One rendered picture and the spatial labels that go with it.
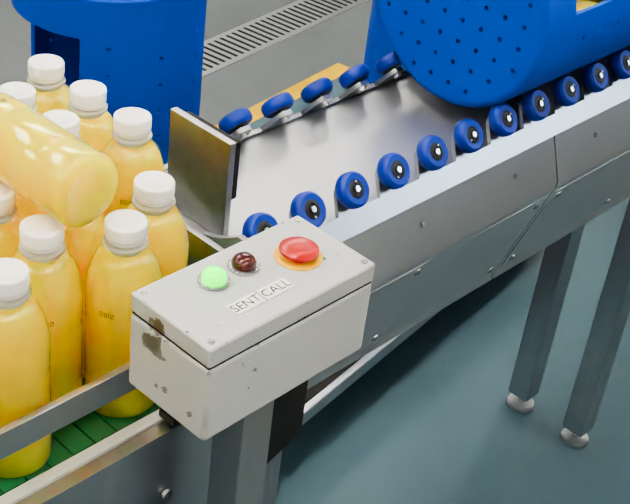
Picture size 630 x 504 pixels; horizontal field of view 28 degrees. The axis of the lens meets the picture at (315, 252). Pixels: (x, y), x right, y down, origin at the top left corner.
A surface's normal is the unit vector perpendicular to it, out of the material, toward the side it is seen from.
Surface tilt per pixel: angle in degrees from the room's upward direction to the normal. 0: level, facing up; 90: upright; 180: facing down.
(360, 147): 0
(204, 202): 90
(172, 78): 90
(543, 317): 90
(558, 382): 0
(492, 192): 70
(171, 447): 90
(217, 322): 0
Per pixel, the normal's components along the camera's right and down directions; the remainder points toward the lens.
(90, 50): -0.04, 0.56
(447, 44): -0.69, 0.34
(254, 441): 0.72, 0.46
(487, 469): 0.11, -0.82
